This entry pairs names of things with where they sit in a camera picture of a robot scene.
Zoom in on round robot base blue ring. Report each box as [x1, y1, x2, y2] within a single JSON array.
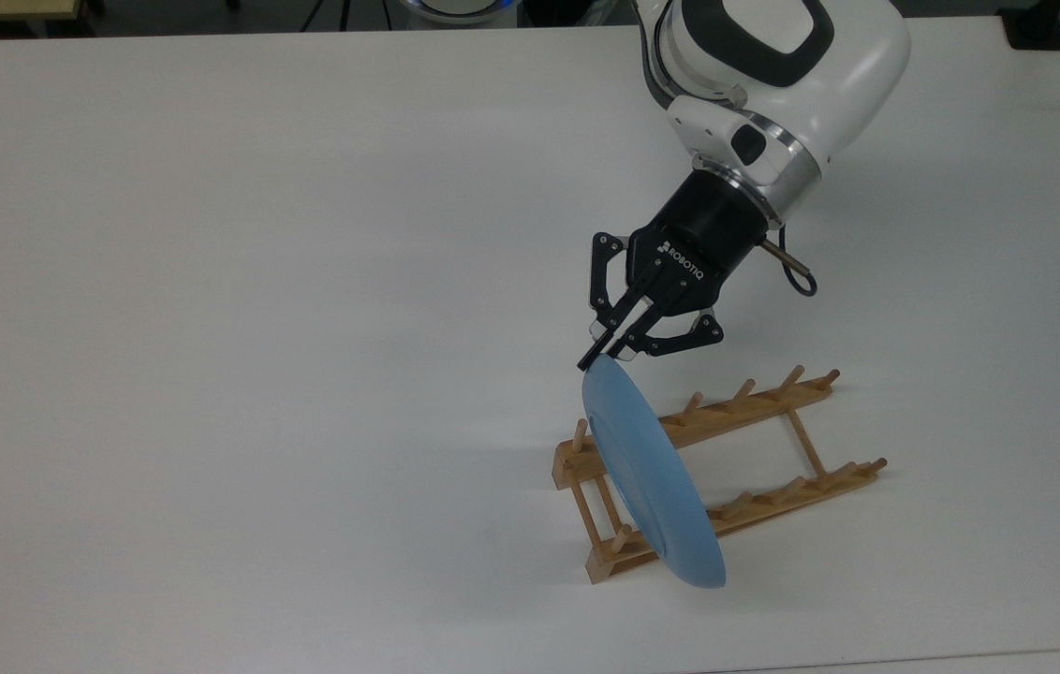
[[395, 0, 524, 27]]

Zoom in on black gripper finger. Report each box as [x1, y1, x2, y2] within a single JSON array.
[[576, 231, 658, 374], [608, 288, 726, 363]]

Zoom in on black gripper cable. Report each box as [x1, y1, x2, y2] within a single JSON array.
[[759, 238, 819, 299]]

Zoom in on black tripod legs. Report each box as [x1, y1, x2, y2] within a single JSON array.
[[300, 0, 356, 34]]

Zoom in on wooden plate rack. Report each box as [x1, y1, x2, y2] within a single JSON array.
[[552, 366, 889, 585]]

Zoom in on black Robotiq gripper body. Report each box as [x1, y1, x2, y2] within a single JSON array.
[[627, 168, 771, 315]]

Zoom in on black table clamp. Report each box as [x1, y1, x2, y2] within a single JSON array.
[[998, 0, 1060, 51]]

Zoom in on blue plate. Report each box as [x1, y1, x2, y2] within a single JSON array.
[[581, 359, 728, 591]]

